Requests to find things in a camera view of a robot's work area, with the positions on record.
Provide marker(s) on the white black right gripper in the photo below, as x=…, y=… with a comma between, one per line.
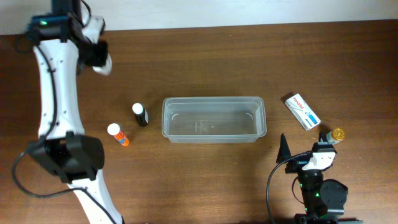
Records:
x=298, y=166

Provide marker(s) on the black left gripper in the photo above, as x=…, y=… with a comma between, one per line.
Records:
x=97, y=53

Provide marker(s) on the white lotion bottle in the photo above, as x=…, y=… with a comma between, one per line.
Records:
x=106, y=68

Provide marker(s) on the dark bottle white cap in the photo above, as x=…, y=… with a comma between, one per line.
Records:
x=140, y=114

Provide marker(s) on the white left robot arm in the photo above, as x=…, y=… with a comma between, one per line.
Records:
x=64, y=41

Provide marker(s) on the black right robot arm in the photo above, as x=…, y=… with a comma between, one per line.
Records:
x=323, y=200

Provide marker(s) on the clear plastic container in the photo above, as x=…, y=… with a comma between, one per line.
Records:
x=213, y=120

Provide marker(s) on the gold lid small jar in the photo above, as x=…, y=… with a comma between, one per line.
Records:
x=335, y=136

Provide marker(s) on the white Panadol box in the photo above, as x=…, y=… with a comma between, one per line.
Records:
x=303, y=113

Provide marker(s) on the orange tube white cap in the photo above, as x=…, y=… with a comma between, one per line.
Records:
x=115, y=130

